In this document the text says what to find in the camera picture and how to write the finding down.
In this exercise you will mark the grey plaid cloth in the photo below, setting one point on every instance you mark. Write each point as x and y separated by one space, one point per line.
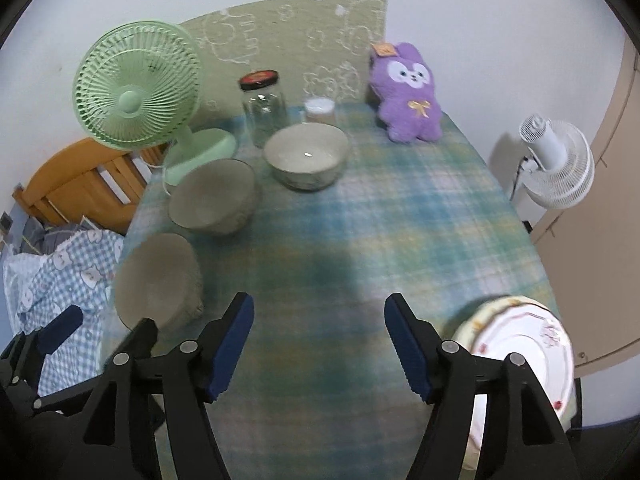
55 237

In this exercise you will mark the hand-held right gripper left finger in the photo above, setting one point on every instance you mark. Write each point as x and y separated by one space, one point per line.
227 355

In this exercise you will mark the cotton swab container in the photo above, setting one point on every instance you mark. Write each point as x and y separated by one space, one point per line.
320 110

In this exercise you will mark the small white pink-print plate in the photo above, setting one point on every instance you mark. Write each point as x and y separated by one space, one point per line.
530 360

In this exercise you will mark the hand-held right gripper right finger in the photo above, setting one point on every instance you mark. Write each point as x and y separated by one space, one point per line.
410 352

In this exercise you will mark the wooden headboard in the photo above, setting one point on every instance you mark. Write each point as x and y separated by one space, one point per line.
75 185

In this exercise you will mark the green printed wall mat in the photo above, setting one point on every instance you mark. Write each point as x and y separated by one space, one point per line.
300 35

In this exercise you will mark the beige ceramic floral bowl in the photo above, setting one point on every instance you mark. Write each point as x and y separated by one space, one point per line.
306 155
157 285
215 202

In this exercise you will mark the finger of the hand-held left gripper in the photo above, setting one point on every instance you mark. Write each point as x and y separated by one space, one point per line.
65 395
60 331

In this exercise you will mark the purple plush bunny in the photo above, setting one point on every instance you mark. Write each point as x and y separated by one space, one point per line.
407 100

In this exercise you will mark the white clip fan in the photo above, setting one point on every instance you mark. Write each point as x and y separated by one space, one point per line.
557 160

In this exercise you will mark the green desk fan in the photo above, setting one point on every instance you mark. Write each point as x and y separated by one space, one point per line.
132 102

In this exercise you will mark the blue checkered printed blanket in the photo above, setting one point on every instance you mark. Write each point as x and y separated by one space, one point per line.
60 280

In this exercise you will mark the large scalloped yellow-flower plate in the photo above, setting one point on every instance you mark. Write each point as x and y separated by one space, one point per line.
470 327

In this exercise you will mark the glass jar with dark lid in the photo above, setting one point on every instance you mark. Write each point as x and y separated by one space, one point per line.
264 110

